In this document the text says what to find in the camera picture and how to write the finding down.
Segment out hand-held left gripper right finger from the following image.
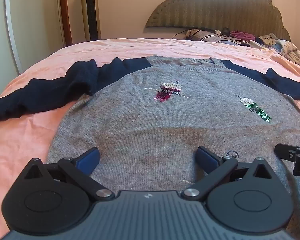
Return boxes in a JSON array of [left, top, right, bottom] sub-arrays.
[[181, 146, 273, 202]]

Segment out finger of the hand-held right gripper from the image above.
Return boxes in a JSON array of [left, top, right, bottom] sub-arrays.
[[275, 143, 300, 177]]

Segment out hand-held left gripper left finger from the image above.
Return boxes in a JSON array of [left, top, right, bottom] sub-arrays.
[[24, 147, 115, 202]]

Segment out glass wardrobe door flower print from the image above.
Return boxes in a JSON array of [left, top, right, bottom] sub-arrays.
[[0, 0, 66, 100]]

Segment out grey sweater with navy sleeves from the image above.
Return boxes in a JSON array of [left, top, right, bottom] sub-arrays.
[[0, 55, 300, 220]]

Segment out brown wooden door frame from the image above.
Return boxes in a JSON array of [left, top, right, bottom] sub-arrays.
[[59, 0, 73, 47]]

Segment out pile of crumpled clothes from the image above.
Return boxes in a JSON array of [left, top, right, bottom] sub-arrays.
[[250, 33, 300, 68]]

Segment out olive padded headboard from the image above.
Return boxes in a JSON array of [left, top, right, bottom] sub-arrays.
[[145, 0, 291, 42]]

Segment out grey patterned pillow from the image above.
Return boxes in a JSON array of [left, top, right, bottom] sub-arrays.
[[186, 29, 252, 46]]

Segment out pink bed sheet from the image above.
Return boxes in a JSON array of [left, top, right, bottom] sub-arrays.
[[0, 38, 300, 205]]

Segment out magenta cloth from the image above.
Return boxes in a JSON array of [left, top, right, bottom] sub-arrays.
[[229, 30, 254, 41]]

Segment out gold tower fan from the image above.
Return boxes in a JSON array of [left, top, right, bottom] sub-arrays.
[[80, 0, 101, 42]]

